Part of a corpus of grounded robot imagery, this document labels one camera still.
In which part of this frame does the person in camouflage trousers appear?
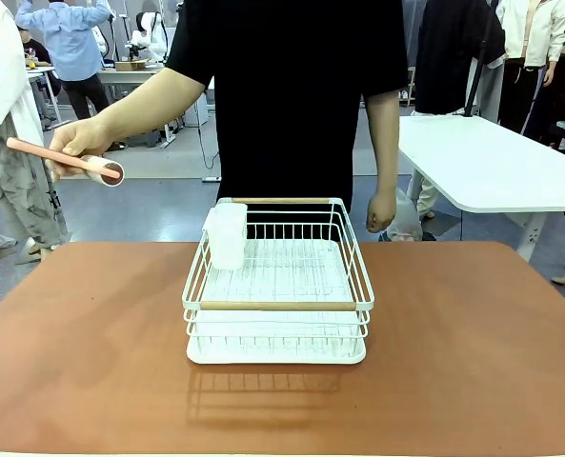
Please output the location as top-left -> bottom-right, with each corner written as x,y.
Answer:
0,0 -> 71,266

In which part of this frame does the person's left forearm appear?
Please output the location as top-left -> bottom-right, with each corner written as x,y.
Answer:
364,89 -> 401,196

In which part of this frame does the person in blue shirt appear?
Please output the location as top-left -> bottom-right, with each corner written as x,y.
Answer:
14,0 -> 117,121

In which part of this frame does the large white table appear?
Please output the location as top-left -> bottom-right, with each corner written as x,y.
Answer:
398,113 -> 565,264

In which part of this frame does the person in dark coat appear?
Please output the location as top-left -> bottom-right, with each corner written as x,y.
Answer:
408,0 -> 508,221

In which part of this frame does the white plastic utensil cup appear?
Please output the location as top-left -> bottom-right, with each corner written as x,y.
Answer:
202,202 -> 249,271

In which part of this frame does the person's right hand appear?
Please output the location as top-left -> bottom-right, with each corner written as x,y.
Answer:
46,117 -> 116,183

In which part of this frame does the person's right forearm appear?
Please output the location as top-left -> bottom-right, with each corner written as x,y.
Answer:
91,66 -> 208,144

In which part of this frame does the white background desk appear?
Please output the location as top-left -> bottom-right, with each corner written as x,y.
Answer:
95,65 -> 188,149

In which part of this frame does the black stand pole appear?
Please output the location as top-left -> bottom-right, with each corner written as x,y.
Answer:
462,0 -> 500,118

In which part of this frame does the person in white jacket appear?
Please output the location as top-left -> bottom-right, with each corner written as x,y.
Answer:
494,0 -> 565,135

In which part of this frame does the pink handled lint roller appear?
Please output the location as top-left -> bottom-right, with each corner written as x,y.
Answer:
6,136 -> 126,188

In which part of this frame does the translucent plastic bag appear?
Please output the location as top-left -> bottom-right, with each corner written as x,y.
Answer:
385,188 -> 424,243

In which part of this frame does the person's black t-shirt torso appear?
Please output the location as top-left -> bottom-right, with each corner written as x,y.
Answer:
165,0 -> 410,239

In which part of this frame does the white drip tray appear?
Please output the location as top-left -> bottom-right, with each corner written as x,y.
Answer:
186,237 -> 367,366

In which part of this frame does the small white side desk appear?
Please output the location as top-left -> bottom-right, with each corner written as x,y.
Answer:
24,66 -> 71,132

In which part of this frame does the person's left hand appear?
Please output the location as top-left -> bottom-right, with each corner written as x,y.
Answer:
366,189 -> 399,234

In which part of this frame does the white wire dish rack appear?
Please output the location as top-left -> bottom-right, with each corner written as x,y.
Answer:
181,197 -> 375,354

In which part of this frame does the seated person in black shirt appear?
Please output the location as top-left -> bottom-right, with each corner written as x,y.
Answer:
17,26 -> 63,99

